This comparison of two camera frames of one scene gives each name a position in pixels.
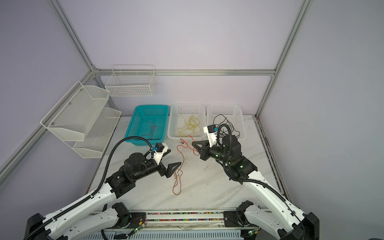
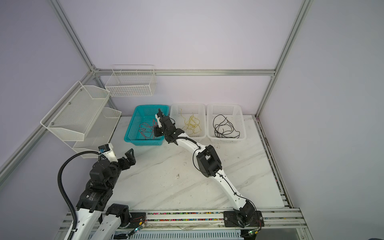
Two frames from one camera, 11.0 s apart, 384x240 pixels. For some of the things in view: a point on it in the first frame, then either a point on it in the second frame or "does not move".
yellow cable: (191, 126) does not move
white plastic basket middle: (186, 122) does not move
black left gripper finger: (171, 169) → (130, 155)
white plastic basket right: (230, 114) does not move
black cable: (226, 126) does not move
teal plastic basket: (149, 122) does not move
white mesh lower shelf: (98, 134) does not move
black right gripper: (203, 151) → (156, 130)
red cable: (151, 131) → (144, 129)
